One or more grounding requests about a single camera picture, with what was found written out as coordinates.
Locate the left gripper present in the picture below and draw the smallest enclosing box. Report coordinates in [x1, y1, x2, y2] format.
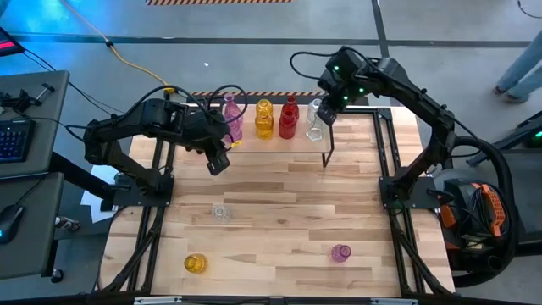
[180, 109, 231, 176]

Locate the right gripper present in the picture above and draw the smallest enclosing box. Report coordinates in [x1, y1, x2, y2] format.
[317, 47, 373, 128]

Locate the clear bell glass vase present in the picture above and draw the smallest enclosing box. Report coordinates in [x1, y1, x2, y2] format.
[305, 117, 328, 142]

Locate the clear squat glass vase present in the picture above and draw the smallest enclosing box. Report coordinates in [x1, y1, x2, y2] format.
[211, 204, 233, 225]

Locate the pink teardrop glass vase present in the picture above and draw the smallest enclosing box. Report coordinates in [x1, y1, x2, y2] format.
[223, 93, 243, 128]

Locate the hazard-striped black mat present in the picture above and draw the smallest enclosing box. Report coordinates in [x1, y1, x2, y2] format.
[185, 90, 370, 107]

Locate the white paper sheet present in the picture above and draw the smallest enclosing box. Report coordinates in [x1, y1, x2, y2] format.
[79, 164, 119, 225]

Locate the grey desk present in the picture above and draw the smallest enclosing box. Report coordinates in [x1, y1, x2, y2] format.
[0, 171, 65, 280]
[0, 69, 71, 180]

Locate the orange and black device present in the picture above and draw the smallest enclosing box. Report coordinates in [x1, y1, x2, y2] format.
[438, 176, 509, 272]

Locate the black stand with green light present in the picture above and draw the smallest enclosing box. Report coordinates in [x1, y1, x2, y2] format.
[465, 108, 542, 169]

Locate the person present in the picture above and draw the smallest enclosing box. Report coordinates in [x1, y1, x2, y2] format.
[492, 29, 542, 105]

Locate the black desk clamp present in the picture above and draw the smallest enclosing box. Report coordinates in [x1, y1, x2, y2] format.
[0, 82, 56, 114]

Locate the black keyboard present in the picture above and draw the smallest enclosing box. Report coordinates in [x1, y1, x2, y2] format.
[0, 118, 37, 164]

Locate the black computer mouse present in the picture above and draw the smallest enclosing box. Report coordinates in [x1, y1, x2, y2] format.
[0, 204, 25, 246]

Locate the monitor with red screen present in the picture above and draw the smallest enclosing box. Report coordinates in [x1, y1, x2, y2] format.
[0, 26, 25, 58]

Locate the wooden shelf black frame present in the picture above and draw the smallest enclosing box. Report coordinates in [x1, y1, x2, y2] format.
[214, 103, 335, 169]

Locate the black aluminium table frame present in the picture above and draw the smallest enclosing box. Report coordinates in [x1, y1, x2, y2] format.
[97, 103, 456, 297]

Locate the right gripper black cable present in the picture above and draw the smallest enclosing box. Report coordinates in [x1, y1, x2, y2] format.
[289, 49, 340, 81]

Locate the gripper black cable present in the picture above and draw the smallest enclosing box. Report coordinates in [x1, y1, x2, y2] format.
[289, 49, 340, 81]
[63, 83, 250, 143]

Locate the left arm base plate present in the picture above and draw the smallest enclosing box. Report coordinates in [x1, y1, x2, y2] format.
[110, 172, 175, 209]

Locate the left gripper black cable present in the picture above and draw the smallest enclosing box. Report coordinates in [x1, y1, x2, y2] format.
[63, 83, 250, 143]

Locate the yellow extension cable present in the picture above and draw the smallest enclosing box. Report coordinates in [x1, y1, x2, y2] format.
[58, 0, 179, 97]

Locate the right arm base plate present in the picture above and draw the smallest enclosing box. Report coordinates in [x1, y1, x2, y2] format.
[378, 175, 442, 212]

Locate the silver metal bracket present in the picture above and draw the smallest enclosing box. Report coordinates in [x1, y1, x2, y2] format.
[133, 296, 184, 305]
[370, 297, 420, 305]

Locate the metal handle knob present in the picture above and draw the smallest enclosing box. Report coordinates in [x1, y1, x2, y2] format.
[53, 215, 82, 232]

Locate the black corrugated hose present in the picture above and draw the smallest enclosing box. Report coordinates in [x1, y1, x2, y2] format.
[438, 135, 521, 289]

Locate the thin black floor cable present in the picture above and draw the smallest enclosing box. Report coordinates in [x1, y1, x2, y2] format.
[515, 0, 542, 20]

